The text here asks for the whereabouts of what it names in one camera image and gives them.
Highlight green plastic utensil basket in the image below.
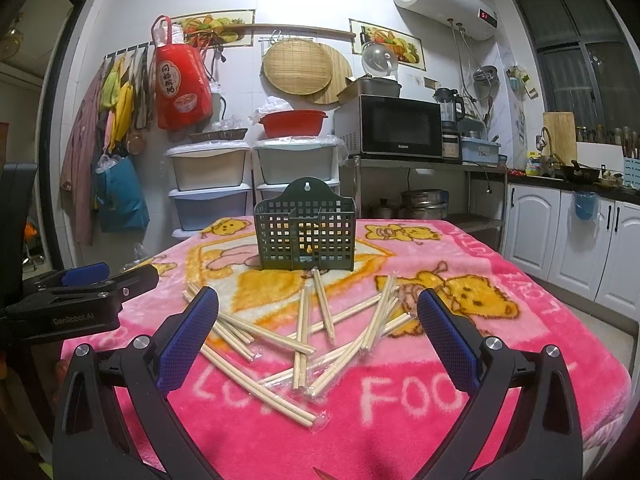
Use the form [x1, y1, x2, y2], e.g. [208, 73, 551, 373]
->
[254, 177, 356, 271]

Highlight food picture right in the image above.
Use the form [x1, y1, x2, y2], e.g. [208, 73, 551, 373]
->
[349, 18, 426, 70]

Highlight white water heater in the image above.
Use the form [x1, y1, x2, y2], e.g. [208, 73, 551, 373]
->
[394, 0, 499, 41]

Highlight round bamboo tray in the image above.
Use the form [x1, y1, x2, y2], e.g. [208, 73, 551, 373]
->
[262, 39, 333, 96]

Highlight black microwave oven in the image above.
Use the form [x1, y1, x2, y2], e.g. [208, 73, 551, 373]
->
[333, 96, 442, 159]

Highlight dark window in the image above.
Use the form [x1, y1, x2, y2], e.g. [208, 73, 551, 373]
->
[515, 0, 639, 131]

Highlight pink cartoon blanket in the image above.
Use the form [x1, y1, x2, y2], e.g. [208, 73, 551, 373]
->
[60, 214, 633, 480]

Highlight red hanging bag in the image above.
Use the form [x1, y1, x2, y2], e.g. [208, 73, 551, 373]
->
[151, 15, 213, 131]

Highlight red plastic basin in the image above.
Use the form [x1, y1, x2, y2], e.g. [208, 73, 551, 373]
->
[259, 110, 326, 139]

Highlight food picture left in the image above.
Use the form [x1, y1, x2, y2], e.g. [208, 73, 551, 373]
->
[174, 10, 255, 49]

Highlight metal shelf rack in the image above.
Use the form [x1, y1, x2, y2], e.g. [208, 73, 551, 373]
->
[340, 156, 508, 252]

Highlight drawer storage tower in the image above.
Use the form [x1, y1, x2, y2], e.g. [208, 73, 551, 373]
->
[252, 134, 348, 202]
[165, 141, 254, 240]

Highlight glass pot lid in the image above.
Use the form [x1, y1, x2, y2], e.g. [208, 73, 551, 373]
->
[361, 42, 398, 78]

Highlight right drawer storage tower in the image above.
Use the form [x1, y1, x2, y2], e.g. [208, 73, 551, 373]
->
[252, 134, 348, 202]

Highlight white kitchen cabinets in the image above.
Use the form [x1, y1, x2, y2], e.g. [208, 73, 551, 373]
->
[502, 182, 639, 321]

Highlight wooden cutting board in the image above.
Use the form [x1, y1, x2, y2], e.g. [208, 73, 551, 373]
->
[542, 112, 577, 165]

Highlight black blender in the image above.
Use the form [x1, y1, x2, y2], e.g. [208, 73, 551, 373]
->
[434, 87, 465, 133]

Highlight food picture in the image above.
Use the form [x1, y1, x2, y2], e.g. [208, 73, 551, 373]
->
[349, 18, 426, 70]
[174, 10, 255, 49]

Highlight stainless steel pots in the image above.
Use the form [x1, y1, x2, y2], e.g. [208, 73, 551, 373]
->
[399, 188, 449, 220]

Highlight blue hanging bag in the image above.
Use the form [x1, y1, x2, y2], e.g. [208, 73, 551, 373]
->
[94, 155, 150, 233]

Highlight wicker basket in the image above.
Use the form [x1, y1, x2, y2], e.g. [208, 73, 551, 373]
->
[189, 128, 248, 143]

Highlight left drawer storage tower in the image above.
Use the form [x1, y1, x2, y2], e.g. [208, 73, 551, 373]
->
[165, 141, 254, 240]

